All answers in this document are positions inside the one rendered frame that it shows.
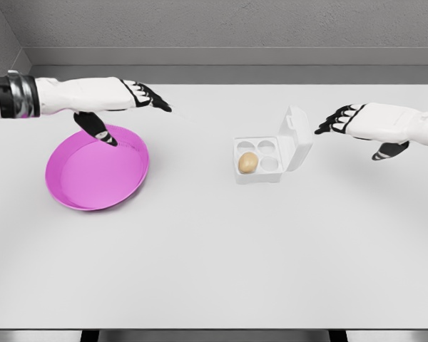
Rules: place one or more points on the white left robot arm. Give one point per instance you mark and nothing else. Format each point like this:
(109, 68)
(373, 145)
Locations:
(18, 96)

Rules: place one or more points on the brown egg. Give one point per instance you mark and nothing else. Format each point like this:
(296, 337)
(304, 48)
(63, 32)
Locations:
(248, 163)

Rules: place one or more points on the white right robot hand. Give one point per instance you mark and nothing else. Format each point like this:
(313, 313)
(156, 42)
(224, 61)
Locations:
(381, 123)

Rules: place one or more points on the white egg box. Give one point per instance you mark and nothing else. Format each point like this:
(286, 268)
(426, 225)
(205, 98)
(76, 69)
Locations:
(271, 153)

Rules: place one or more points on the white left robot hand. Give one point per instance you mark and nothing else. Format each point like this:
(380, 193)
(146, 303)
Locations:
(100, 94)

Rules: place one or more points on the pink round plate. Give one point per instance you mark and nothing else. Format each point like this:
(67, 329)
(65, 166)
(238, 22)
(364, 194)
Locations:
(96, 171)

